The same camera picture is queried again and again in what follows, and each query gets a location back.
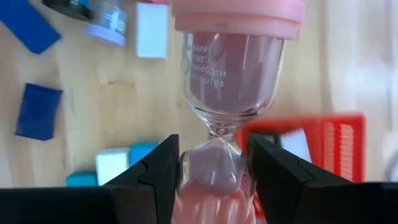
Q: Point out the teal box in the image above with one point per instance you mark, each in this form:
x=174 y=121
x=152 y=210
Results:
x=81 y=180

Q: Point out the blue rectangular pad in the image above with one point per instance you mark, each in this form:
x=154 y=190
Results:
x=28 y=26

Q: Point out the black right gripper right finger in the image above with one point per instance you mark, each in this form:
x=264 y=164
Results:
x=295 y=202

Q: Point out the large white wall charger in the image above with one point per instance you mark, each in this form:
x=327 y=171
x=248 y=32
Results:
x=112 y=166

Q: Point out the white card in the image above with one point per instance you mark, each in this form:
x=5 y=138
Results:
x=293 y=146

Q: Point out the dark purple rectangular pad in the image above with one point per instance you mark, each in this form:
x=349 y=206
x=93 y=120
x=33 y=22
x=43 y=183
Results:
x=38 y=112

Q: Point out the pink-lidded container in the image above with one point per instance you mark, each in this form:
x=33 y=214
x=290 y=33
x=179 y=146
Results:
x=233 y=77

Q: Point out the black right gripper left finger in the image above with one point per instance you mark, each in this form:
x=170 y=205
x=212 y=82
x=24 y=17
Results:
x=140 y=199

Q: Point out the red mesh basket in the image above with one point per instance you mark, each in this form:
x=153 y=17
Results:
x=342 y=146

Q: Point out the teal white wall charger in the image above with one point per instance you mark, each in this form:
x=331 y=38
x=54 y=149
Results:
x=141 y=152

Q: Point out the white flat box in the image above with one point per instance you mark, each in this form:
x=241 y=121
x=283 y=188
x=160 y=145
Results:
x=152 y=31

